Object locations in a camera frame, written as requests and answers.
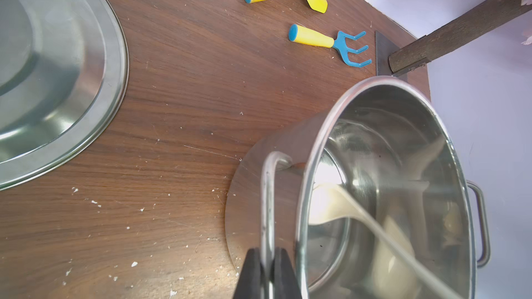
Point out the blue yellow toy rake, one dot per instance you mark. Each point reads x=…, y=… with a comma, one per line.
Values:
x=302, y=35

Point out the beige plastic ladle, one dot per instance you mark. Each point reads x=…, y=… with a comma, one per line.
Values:
x=331, y=202

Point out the stainless steel pot lid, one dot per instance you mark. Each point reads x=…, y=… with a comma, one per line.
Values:
x=64, y=74

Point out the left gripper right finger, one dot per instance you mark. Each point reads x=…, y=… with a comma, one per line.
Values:
x=285, y=284

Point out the pink artificial blossom tree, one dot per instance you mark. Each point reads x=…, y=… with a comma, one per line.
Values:
x=483, y=18

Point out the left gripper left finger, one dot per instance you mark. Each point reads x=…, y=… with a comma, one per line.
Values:
x=249, y=281

